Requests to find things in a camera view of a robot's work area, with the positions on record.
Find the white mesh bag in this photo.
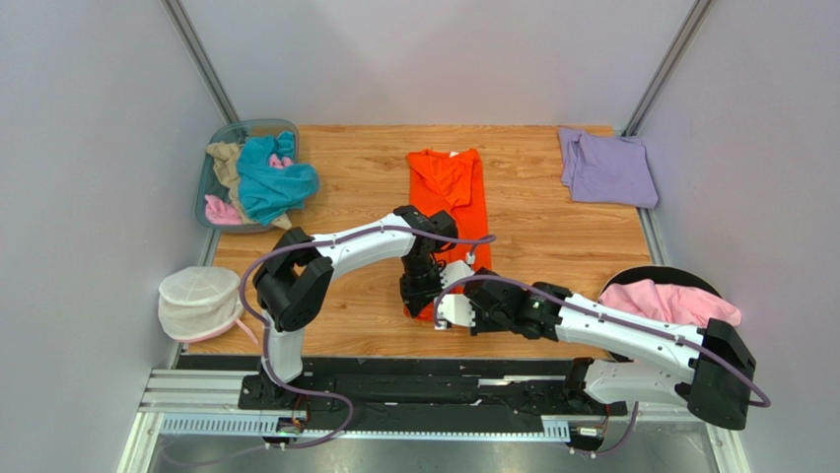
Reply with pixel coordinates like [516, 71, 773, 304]
[158, 266, 258, 344]

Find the pink garment in basket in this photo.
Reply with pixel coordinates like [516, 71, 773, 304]
[204, 143, 281, 226]

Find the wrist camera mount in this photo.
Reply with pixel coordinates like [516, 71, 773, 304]
[441, 252, 475, 288]
[433, 294, 475, 330]

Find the orange t shirt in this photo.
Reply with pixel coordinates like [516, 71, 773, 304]
[405, 148, 494, 322]

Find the beige t shirt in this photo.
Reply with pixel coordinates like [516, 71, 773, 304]
[204, 142, 256, 226]

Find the pink t shirt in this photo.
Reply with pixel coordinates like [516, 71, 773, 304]
[598, 279, 742, 327]

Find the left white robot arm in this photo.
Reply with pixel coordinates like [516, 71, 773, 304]
[239, 205, 461, 397]

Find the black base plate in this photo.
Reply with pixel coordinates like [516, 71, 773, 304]
[175, 355, 632, 434]

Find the round black tray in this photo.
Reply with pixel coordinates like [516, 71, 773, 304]
[597, 265, 723, 325]

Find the folded lavender t shirt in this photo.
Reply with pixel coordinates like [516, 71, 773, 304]
[558, 127, 659, 209]

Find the teal t shirt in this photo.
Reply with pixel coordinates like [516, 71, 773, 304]
[236, 130, 320, 226]

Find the aluminium frame rail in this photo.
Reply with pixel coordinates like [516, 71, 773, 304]
[118, 370, 750, 472]

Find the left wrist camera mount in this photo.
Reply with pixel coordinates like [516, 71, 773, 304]
[441, 252, 475, 288]

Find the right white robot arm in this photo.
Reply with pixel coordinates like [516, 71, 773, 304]
[458, 269, 770, 431]

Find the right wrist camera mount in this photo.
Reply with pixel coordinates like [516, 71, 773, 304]
[433, 294, 475, 330]

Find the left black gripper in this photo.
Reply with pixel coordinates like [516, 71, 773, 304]
[400, 255, 450, 319]

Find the grey plastic laundry basket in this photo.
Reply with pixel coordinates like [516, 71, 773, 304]
[194, 119, 301, 235]

